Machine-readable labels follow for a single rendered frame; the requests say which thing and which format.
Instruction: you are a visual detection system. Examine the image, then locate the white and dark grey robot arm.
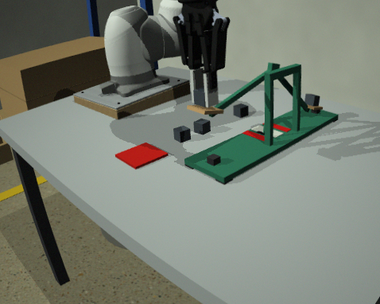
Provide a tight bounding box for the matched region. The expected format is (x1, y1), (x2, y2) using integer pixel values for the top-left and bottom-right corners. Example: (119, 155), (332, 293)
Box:
(100, 0), (183, 97)

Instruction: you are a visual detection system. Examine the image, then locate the flat red square plate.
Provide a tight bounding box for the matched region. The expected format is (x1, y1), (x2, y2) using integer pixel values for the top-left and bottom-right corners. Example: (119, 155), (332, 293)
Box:
(115, 142), (169, 169)

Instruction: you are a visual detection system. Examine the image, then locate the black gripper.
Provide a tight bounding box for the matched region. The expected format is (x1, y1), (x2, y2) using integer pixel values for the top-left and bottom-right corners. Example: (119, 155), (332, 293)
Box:
(173, 0), (230, 107)

